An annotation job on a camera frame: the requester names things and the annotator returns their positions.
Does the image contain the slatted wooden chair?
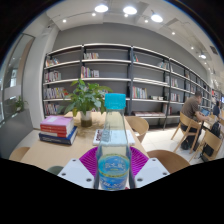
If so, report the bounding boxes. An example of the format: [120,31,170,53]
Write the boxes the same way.
[199,129,224,163]
[170,111,203,154]

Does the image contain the clear bottle with teal cap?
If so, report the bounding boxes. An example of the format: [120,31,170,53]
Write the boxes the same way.
[94,93,132,192]

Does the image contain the ceiling lights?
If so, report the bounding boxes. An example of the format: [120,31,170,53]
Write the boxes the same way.
[61,3,209,61]

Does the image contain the person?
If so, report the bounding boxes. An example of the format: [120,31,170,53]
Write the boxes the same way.
[179,90,210,151]
[212,100,224,118]

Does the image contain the red book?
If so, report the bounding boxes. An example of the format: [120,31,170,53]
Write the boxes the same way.
[39,128,75,138]
[39,123,75,133]

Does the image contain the small green potted plant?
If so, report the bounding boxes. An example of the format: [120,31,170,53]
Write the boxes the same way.
[12,95,28,113]

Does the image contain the light wooden chair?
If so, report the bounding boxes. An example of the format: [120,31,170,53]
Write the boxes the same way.
[146,149,191,175]
[125,115,150,144]
[8,146,32,163]

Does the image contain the laptop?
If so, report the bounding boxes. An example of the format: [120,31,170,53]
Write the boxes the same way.
[199,107,212,118]

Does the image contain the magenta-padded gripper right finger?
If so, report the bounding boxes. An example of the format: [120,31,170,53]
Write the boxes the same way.
[128,145,171,190]

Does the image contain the black backpack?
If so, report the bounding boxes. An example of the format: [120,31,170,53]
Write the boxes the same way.
[201,121,223,158]

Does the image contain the grey shelf unit with books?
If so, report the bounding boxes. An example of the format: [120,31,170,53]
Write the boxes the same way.
[42,42,221,129]

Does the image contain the pink book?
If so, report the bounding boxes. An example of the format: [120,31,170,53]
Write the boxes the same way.
[39,115,75,128]

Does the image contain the green potted plant white pot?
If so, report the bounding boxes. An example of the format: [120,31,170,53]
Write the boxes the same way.
[56,78,114,128]

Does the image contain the dark blue book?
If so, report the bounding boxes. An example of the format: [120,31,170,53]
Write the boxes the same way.
[38,125,79,146]

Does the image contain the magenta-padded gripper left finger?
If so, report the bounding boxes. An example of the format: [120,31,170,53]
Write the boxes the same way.
[57,145,101,190]

